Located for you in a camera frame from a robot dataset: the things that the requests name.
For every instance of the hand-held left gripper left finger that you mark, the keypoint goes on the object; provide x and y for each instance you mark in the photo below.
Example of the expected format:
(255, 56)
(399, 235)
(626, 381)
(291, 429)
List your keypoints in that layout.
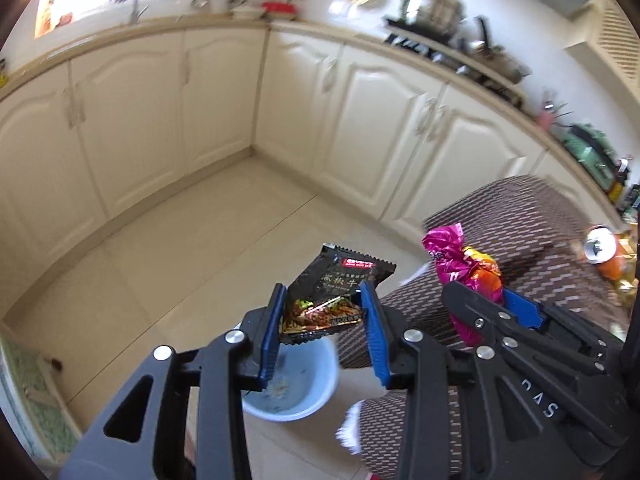
(272, 330)

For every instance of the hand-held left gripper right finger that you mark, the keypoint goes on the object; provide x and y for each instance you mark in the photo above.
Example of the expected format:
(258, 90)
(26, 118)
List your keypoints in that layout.
(372, 330)

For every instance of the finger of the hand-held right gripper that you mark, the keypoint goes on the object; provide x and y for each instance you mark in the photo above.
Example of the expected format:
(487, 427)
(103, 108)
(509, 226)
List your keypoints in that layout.
(522, 307)
(465, 302)

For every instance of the orange snack wrapper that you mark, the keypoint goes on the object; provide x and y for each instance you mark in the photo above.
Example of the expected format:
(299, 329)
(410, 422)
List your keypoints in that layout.
(485, 275)

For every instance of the pink foil wrapper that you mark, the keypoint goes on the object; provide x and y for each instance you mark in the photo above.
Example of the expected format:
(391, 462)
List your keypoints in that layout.
(442, 250)

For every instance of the round plastic trash bin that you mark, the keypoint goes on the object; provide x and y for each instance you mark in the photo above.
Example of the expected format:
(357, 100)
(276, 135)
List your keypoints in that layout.
(300, 385)

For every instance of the black snack packet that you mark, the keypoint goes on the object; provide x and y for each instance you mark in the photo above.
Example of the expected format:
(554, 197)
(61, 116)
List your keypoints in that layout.
(335, 280)

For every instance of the orange soda can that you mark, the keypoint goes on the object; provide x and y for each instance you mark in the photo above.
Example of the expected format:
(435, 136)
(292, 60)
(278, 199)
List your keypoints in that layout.
(597, 249)

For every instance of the brown dotted tablecloth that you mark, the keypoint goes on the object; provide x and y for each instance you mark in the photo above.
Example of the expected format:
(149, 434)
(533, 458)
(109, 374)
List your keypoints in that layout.
(525, 220)

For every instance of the yellow wrapper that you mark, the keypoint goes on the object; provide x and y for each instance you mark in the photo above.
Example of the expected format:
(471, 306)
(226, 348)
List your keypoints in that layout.
(625, 290)

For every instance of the green kitchen appliance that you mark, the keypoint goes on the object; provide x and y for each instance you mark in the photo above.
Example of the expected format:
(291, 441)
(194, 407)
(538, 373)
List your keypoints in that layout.
(592, 152)

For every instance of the pink utensil holder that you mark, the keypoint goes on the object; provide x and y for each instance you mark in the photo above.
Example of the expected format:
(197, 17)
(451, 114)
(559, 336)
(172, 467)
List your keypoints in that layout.
(550, 115)

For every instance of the cream kitchen cabinet run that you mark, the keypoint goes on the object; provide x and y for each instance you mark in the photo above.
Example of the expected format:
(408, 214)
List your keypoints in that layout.
(380, 110)
(140, 110)

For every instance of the green floor mat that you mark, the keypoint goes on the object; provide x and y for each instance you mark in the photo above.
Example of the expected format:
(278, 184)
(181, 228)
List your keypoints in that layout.
(30, 400)

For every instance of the black gas stove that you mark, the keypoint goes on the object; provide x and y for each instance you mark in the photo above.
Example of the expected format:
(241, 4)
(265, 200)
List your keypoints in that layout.
(425, 47)

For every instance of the white vented cabinet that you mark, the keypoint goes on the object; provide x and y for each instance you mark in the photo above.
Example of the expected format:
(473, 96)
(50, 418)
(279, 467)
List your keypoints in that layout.
(615, 35)

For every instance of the steel pot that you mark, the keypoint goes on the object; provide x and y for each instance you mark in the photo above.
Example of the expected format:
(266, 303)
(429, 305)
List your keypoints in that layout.
(435, 7)

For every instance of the red box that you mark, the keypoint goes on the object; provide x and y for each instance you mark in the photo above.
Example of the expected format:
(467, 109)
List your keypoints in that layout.
(279, 8)

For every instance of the metal faucet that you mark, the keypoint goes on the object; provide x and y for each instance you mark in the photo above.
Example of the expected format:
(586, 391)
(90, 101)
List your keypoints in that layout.
(136, 10)

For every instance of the small red item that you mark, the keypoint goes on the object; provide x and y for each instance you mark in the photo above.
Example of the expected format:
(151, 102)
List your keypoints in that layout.
(66, 20)

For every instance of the orange label box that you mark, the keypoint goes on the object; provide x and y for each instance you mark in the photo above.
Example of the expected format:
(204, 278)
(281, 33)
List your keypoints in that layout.
(47, 17)

